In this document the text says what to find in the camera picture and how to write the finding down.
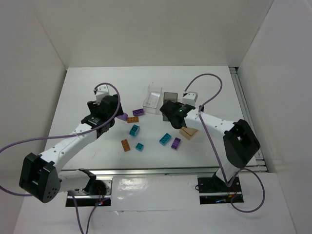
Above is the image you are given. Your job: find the purple lego wedge piece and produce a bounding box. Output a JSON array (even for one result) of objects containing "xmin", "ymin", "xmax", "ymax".
[{"xmin": 117, "ymin": 113, "xmax": 128, "ymax": 122}]

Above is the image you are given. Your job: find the teal lego brick long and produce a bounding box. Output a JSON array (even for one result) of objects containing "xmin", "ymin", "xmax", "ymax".
[{"xmin": 159, "ymin": 133, "xmax": 171, "ymax": 146}]

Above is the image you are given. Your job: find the orange lego brick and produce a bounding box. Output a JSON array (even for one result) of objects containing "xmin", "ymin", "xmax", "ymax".
[
  {"xmin": 121, "ymin": 139, "xmax": 131, "ymax": 152},
  {"xmin": 127, "ymin": 117, "xmax": 139, "ymax": 123}
]

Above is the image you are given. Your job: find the purple lego brick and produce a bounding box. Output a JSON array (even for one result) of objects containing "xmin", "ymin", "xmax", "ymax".
[
  {"xmin": 171, "ymin": 137, "xmax": 181, "ymax": 150},
  {"xmin": 132, "ymin": 108, "xmax": 144, "ymax": 117}
]

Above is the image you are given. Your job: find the teal lego brick square large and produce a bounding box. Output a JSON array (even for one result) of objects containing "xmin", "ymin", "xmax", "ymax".
[{"xmin": 129, "ymin": 124, "xmax": 140, "ymax": 137}]

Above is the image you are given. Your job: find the teal lego brick small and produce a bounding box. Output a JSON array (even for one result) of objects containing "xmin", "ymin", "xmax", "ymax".
[{"xmin": 136, "ymin": 143, "xmax": 144, "ymax": 152}]

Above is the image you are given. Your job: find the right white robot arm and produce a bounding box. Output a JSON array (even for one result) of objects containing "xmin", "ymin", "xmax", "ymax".
[{"xmin": 160, "ymin": 101, "xmax": 260, "ymax": 187}]

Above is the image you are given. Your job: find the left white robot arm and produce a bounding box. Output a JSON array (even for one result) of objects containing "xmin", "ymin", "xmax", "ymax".
[{"xmin": 19, "ymin": 94, "xmax": 123, "ymax": 203}]

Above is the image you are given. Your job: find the grey smoked plastic container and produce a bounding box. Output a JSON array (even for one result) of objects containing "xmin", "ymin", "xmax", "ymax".
[{"xmin": 161, "ymin": 92, "xmax": 179, "ymax": 122}]

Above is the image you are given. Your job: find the amber plastic container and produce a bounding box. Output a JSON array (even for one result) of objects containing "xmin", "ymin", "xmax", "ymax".
[{"xmin": 179, "ymin": 127, "xmax": 198, "ymax": 140}]

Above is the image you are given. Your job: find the clear plastic container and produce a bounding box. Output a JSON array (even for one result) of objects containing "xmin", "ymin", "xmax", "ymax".
[{"xmin": 142, "ymin": 85, "xmax": 162, "ymax": 115}]

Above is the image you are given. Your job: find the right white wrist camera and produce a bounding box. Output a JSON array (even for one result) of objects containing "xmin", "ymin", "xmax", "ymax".
[{"xmin": 182, "ymin": 92, "xmax": 198, "ymax": 107}]

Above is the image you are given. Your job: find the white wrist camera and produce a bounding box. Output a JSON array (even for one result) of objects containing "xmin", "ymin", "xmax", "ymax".
[
  {"xmin": 94, "ymin": 84, "xmax": 110, "ymax": 103},
  {"xmin": 182, "ymin": 92, "xmax": 198, "ymax": 107}
]

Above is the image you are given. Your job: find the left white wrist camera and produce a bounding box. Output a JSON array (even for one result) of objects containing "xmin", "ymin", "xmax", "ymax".
[{"xmin": 94, "ymin": 84, "xmax": 110, "ymax": 103}]

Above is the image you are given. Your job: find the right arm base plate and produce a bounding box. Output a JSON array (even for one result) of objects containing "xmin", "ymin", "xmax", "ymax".
[{"xmin": 195, "ymin": 177, "xmax": 244, "ymax": 205}]

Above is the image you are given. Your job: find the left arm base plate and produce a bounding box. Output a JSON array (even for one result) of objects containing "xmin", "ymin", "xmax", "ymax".
[{"xmin": 72, "ymin": 176, "xmax": 113, "ymax": 207}]

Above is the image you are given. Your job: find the aluminium side rail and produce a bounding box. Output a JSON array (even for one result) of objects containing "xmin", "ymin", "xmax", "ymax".
[{"xmin": 229, "ymin": 67, "xmax": 268, "ymax": 173}]

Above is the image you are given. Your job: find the aluminium front rail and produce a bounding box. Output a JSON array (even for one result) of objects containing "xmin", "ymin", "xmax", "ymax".
[{"xmin": 38, "ymin": 166, "xmax": 269, "ymax": 178}]

